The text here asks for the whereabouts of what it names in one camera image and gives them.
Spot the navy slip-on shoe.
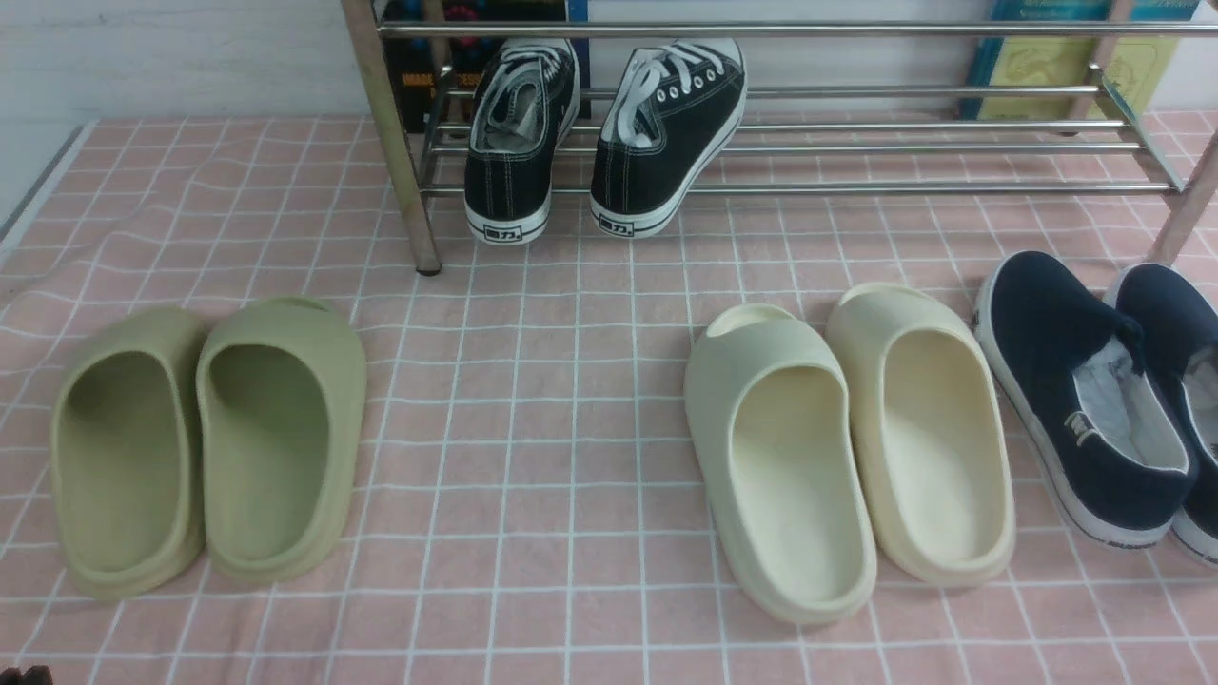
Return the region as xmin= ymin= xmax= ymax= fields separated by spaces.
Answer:
xmin=1104 ymin=263 xmax=1217 ymax=567
xmin=972 ymin=250 xmax=1197 ymax=548

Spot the black box behind rack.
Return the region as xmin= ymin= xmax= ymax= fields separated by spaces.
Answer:
xmin=384 ymin=1 xmax=588 ymax=134

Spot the metal shoe rack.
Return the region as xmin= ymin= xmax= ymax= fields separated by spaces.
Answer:
xmin=341 ymin=1 xmax=1216 ymax=275

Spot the left cream foam slide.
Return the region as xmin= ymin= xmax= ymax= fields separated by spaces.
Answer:
xmin=685 ymin=303 xmax=877 ymax=624

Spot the cream foam slide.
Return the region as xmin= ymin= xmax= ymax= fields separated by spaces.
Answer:
xmin=685 ymin=303 xmax=877 ymax=624
xmin=825 ymin=283 xmax=1016 ymax=587

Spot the right black canvas sneaker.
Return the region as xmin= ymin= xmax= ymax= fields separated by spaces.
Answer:
xmin=590 ymin=38 xmax=748 ymax=239

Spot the black canvas sneaker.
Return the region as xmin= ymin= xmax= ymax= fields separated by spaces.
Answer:
xmin=464 ymin=38 xmax=581 ymax=245
xmin=590 ymin=38 xmax=748 ymax=239

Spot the left black canvas sneaker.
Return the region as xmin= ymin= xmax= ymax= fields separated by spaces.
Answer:
xmin=464 ymin=38 xmax=581 ymax=245

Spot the right cream foam slide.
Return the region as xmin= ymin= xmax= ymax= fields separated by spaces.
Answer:
xmin=825 ymin=283 xmax=1016 ymax=587

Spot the right green foam slide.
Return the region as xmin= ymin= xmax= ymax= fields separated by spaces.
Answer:
xmin=195 ymin=296 xmax=368 ymax=584

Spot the green foam slide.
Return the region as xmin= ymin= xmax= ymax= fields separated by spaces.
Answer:
xmin=195 ymin=296 xmax=368 ymax=584
xmin=49 ymin=306 xmax=207 ymax=601

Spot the yellow and teal book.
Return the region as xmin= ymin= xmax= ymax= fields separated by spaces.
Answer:
xmin=957 ymin=1 xmax=1179 ymax=121

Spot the left green foam slide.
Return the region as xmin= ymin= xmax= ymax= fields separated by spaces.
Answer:
xmin=49 ymin=306 xmax=207 ymax=601

